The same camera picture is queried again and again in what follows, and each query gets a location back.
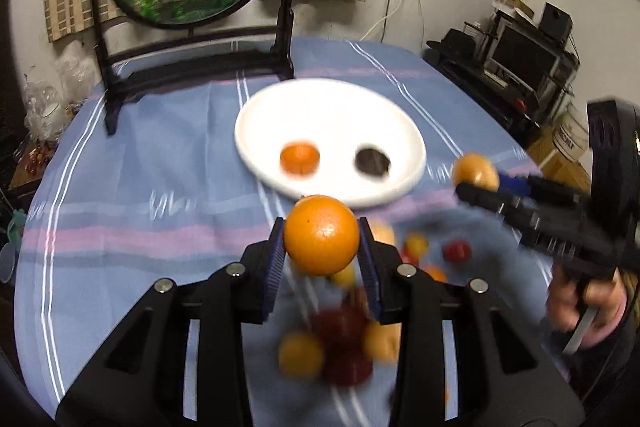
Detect pale peach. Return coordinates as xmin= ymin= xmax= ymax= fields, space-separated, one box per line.
xmin=362 ymin=319 xmax=402 ymax=364

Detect computer monitor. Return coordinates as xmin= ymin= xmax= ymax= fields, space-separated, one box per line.
xmin=487 ymin=19 xmax=563 ymax=90

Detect small tangerine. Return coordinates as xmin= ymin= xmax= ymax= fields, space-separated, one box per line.
xmin=279 ymin=140 xmax=321 ymax=178

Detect cardboard box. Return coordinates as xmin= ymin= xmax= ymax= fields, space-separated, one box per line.
xmin=527 ymin=127 xmax=593 ymax=188

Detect white oval plate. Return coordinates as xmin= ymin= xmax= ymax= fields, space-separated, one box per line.
xmin=234 ymin=78 xmax=427 ymax=209

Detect small red plum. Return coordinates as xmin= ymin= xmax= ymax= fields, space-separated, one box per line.
xmin=442 ymin=239 xmax=473 ymax=264

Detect dark plum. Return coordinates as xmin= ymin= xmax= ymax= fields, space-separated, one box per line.
xmin=354 ymin=147 xmax=393 ymax=180

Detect white bucket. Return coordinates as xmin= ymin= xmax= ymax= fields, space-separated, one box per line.
xmin=555 ymin=104 xmax=592 ymax=158

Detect dark brown mangosteen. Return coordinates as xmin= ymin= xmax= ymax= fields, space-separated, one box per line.
xmin=345 ymin=287 xmax=371 ymax=310

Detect small yellow plum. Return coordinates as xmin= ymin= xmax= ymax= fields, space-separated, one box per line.
xmin=404 ymin=233 xmax=430 ymax=259
xmin=330 ymin=264 xmax=357 ymax=290

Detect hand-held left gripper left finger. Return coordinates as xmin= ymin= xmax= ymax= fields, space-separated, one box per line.
xmin=55 ymin=217 xmax=288 ymax=427

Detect person's right hand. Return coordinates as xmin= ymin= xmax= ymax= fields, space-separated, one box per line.
xmin=545 ymin=264 xmax=629 ymax=351

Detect blue striped tablecloth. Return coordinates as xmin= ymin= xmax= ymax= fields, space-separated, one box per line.
xmin=12 ymin=37 xmax=566 ymax=427

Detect black speaker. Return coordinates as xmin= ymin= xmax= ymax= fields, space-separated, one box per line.
xmin=540 ymin=3 xmax=573 ymax=40

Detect black media cabinet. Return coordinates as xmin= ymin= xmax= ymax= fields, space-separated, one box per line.
xmin=424 ymin=47 xmax=581 ymax=148

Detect round yellow pear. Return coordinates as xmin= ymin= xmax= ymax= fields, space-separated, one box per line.
xmin=452 ymin=152 xmax=501 ymax=194
xmin=371 ymin=222 xmax=397 ymax=249

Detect clear plastic bags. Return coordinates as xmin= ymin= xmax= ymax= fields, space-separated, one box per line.
xmin=22 ymin=52 xmax=108 ymax=142

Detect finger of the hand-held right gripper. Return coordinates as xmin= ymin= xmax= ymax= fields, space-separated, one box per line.
xmin=497 ymin=174 xmax=587 ymax=211
xmin=455 ymin=183 xmax=544 ymax=244

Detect large yellow-green plum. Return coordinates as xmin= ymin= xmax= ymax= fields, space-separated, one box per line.
xmin=277 ymin=331 xmax=327 ymax=379

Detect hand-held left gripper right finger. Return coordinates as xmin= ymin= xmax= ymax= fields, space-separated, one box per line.
xmin=357 ymin=217 xmax=586 ymax=427

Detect large orange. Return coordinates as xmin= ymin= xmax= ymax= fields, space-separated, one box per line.
xmin=283 ymin=194 xmax=362 ymax=278

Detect white power cable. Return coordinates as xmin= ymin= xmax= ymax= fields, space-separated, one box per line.
xmin=357 ymin=0 xmax=408 ymax=42

